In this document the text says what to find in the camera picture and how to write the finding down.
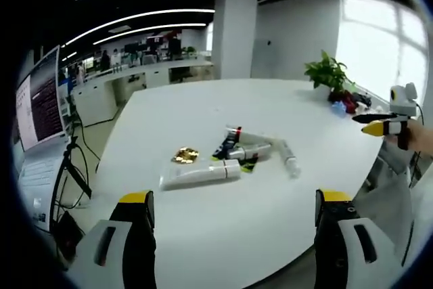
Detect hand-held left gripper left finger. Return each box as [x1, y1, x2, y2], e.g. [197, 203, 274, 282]
[67, 190, 157, 289]

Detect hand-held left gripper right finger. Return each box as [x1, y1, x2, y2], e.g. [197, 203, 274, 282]
[314, 187, 412, 289]

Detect slim clear skincare bottle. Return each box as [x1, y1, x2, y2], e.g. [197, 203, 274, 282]
[276, 139, 301, 179]

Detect large white skincare tube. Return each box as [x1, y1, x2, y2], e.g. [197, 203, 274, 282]
[158, 159, 242, 191]

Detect white skincare bottle red band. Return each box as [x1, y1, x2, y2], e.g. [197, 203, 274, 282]
[224, 125, 281, 144]

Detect white skincare tube dark label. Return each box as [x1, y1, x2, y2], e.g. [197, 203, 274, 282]
[225, 143, 273, 160]

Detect black skincare sachet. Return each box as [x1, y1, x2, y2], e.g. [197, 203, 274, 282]
[211, 132, 258, 174]

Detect person's right hand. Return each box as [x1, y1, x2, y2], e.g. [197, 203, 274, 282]
[388, 121, 433, 158]

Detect red and blue items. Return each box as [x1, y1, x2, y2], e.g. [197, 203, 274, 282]
[328, 89, 373, 114]

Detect green potted plant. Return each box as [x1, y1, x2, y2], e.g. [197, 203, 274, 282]
[304, 49, 356, 101]

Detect open laptop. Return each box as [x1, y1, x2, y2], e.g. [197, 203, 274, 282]
[12, 44, 71, 232]

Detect white square pillar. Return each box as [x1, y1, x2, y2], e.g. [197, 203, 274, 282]
[210, 0, 258, 81]

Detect white office counter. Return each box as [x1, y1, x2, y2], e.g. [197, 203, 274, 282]
[71, 59, 215, 128]

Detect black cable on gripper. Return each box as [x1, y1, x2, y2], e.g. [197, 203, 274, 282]
[408, 102, 426, 188]

